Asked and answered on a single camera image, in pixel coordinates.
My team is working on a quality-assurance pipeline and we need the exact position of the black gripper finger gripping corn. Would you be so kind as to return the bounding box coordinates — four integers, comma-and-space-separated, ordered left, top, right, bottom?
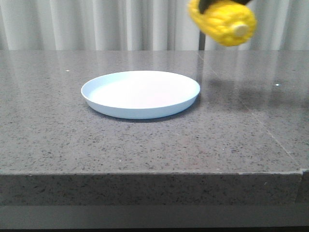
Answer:
198, 0, 216, 14

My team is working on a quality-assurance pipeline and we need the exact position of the yellow plastic corn cob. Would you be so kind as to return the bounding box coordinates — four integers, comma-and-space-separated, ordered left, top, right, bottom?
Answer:
188, 0, 257, 46

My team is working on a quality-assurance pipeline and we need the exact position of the light blue round plate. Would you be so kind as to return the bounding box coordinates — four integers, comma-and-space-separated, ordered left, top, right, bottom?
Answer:
81, 71, 200, 119

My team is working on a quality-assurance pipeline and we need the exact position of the white pleated curtain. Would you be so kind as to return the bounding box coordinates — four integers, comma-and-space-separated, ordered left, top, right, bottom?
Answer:
0, 0, 309, 51

